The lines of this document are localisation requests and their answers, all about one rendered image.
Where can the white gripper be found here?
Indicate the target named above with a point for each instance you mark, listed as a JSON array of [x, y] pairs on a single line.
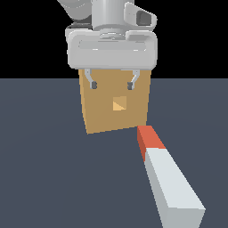
[[112, 53]]

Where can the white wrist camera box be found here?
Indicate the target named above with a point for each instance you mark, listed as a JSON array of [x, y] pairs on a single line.
[[141, 16]]

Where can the white peg with red end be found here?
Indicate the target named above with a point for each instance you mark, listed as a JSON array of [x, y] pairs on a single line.
[[169, 181]]

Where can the tan box with square hole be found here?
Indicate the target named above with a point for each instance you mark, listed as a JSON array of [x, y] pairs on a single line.
[[115, 101]]

